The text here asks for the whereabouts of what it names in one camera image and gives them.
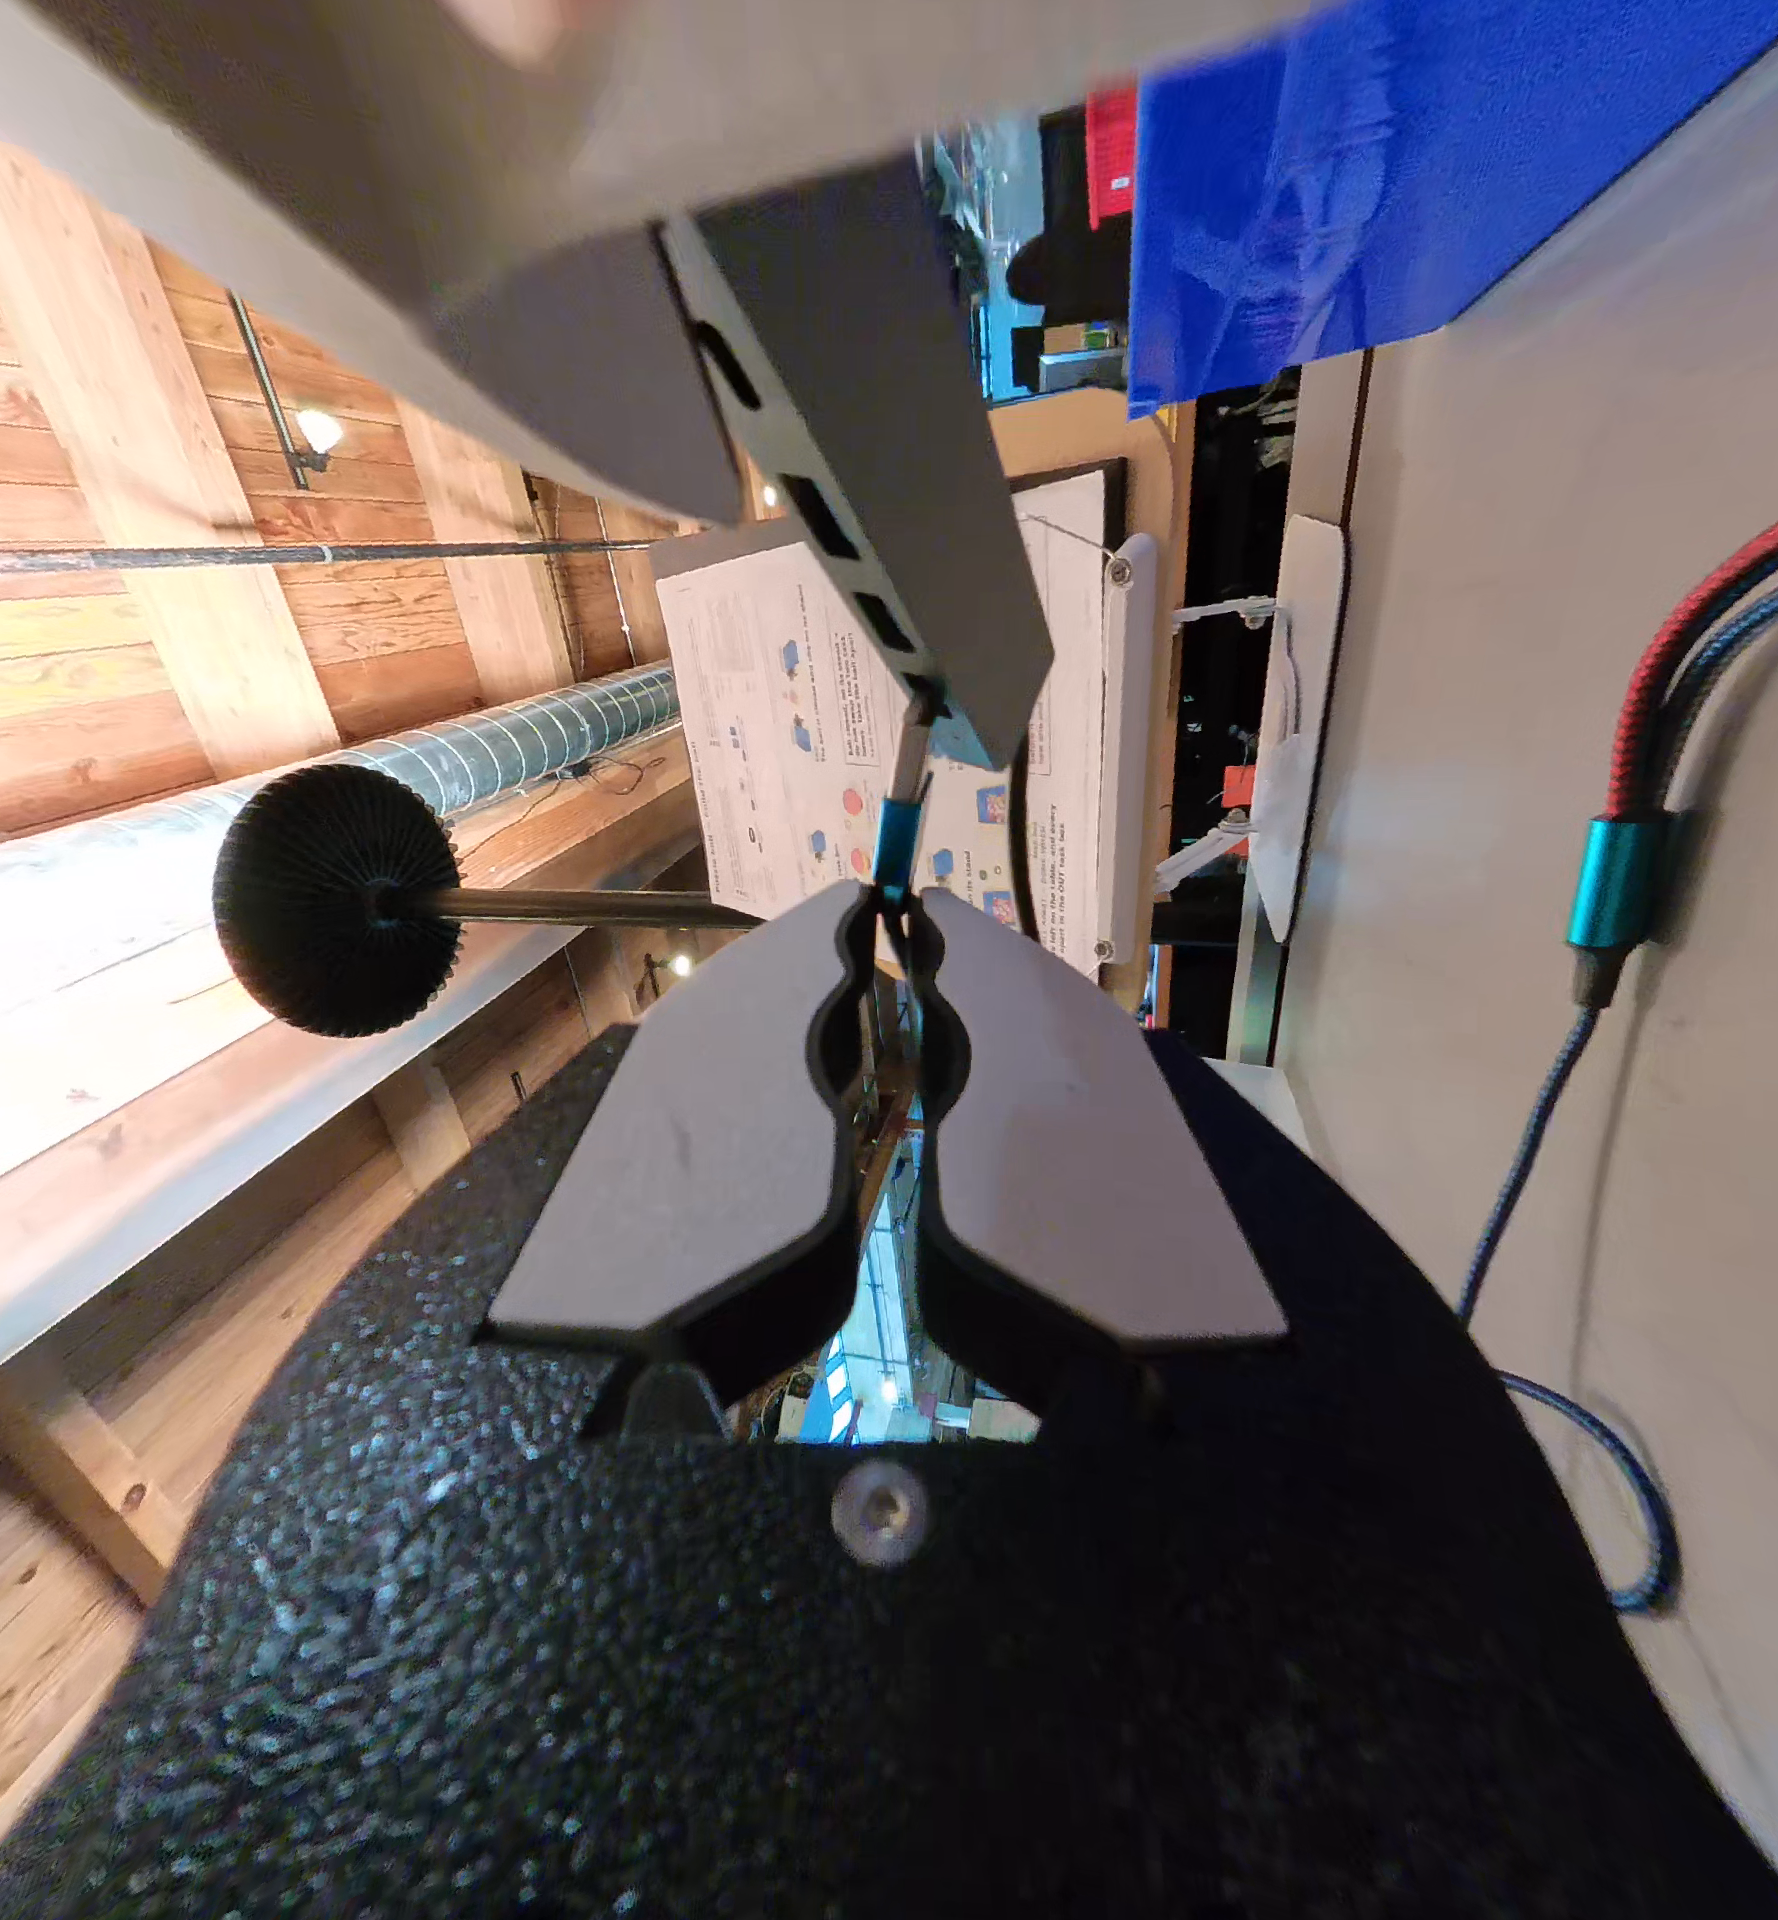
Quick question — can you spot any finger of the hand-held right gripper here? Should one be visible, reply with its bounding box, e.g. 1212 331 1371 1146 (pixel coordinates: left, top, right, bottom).
0 0 748 526
576 0 1347 229

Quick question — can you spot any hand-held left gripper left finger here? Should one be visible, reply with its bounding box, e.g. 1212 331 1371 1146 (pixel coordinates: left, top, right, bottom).
483 880 880 1409

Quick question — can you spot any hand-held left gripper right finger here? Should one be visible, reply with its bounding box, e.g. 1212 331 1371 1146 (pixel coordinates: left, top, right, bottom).
909 889 1286 1414

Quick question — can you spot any braided multi-plug charging cable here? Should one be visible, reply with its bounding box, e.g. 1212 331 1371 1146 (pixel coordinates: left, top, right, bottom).
859 481 1778 1620

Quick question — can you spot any red plastic bin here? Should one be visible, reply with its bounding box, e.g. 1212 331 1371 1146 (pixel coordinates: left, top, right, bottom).
1084 82 1140 237

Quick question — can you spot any black ceiling pipe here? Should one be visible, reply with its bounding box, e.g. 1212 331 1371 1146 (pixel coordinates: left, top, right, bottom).
0 540 667 580

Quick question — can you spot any white sheet ledge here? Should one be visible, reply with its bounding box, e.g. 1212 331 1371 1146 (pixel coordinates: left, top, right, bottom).
1097 533 1164 971

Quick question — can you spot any printed instruction sheet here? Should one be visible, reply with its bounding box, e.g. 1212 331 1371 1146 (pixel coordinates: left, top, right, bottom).
656 470 1110 978

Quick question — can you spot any black ribbed round fixture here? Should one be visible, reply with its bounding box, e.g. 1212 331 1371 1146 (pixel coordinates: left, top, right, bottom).
211 763 462 1040

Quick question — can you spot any blue plastic bin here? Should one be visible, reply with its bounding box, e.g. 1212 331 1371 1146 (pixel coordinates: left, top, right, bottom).
1130 0 1778 422

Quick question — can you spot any ceiling track rail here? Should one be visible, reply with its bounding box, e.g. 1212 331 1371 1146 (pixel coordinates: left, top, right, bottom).
224 292 310 487

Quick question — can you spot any silver ventilation duct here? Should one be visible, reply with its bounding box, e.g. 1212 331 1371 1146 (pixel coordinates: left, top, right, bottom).
0 660 680 961

